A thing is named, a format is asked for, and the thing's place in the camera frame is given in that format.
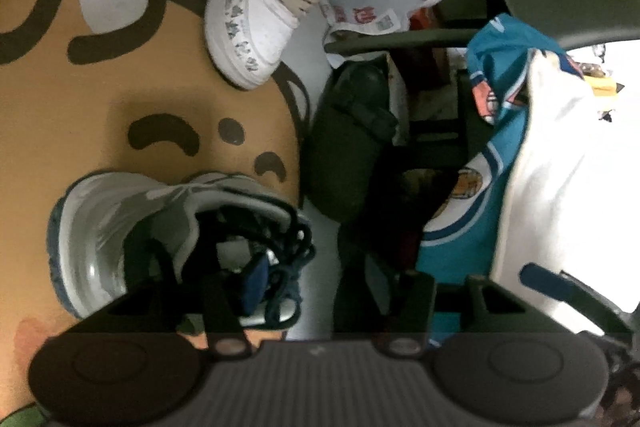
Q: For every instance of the white cloth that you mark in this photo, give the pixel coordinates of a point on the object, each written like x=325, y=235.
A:
x=572, y=201

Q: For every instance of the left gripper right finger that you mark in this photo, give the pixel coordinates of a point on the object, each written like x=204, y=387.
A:
x=421, y=309

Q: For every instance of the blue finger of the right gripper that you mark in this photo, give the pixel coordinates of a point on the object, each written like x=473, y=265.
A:
x=564, y=288

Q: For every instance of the green leaf mat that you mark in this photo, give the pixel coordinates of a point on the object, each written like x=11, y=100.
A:
x=27, y=416

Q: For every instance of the orange cat-shaped floor mat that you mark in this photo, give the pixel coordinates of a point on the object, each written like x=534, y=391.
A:
x=115, y=85

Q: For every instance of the grey sneaker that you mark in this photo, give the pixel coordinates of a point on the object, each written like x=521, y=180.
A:
x=112, y=231

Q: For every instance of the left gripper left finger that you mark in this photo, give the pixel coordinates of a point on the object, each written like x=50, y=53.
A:
x=158, y=306

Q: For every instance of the teal blue printed garment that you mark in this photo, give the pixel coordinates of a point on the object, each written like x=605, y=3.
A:
x=461, y=239

